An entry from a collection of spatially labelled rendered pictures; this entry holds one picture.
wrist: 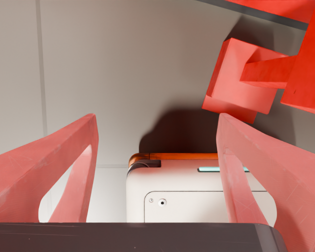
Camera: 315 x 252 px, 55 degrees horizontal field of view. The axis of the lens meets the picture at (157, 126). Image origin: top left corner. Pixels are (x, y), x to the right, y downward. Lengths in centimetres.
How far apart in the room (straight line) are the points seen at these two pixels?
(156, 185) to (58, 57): 59
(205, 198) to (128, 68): 53
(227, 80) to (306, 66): 58
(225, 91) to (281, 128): 31
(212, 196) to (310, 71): 56
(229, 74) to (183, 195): 41
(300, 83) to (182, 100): 72
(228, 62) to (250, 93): 13
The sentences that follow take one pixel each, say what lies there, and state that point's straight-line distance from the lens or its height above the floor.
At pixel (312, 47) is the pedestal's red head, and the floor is 70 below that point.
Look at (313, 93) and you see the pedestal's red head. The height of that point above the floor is 75.
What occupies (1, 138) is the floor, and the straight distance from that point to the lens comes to 128.
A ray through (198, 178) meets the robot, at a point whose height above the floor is 27.
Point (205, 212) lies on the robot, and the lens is 93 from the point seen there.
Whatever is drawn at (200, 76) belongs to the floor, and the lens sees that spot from 113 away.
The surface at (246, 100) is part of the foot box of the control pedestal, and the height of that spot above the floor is 12.
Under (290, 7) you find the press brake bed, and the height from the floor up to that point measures 20.
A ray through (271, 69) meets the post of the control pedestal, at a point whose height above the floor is 37.
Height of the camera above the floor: 112
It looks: 81 degrees down
